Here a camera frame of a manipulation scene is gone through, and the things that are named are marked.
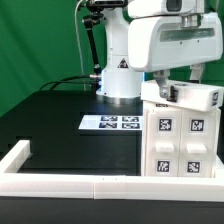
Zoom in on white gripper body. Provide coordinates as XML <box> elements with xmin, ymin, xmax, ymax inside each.
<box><xmin>128</xmin><ymin>13</ymin><xmax>223</xmax><ymax>72</ymax></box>

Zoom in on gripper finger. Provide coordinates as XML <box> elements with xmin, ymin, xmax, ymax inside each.
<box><xmin>153</xmin><ymin>70</ymin><xmax>176</xmax><ymax>102</ymax></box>
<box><xmin>190</xmin><ymin>63</ymin><xmax>205</xmax><ymax>82</ymax></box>

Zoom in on white box with tags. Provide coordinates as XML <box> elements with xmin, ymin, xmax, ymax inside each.
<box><xmin>141</xmin><ymin>80</ymin><xmax>224</xmax><ymax>112</ymax></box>

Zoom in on white cabinet body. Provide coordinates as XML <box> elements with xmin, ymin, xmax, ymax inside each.
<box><xmin>141</xmin><ymin>102</ymin><xmax>221</xmax><ymax>178</ymax></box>

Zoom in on white small door panel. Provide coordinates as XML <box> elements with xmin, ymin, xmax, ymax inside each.
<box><xmin>144</xmin><ymin>104</ymin><xmax>182</xmax><ymax>176</ymax></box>

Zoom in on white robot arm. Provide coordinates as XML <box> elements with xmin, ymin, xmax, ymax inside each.
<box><xmin>86</xmin><ymin>0</ymin><xmax>223</xmax><ymax>102</ymax></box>

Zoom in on white flat panel four tags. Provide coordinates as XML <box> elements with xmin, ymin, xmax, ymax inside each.
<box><xmin>79</xmin><ymin>115</ymin><xmax>142</xmax><ymax>131</ymax></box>

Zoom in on black cable bundle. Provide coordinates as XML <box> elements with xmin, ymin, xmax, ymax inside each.
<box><xmin>39</xmin><ymin>75</ymin><xmax>102</xmax><ymax>92</ymax></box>

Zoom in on black articulated camera mount arm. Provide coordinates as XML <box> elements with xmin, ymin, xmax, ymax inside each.
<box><xmin>82</xmin><ymin>15</ymin><xmax>101</xmax><ymax>74</ymax></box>

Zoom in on white U-shaped frame fence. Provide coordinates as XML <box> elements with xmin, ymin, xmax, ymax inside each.
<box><xmin>0</xmin><ymin>140</ymin><xmax>224</xmax><ymax>202</ymax></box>

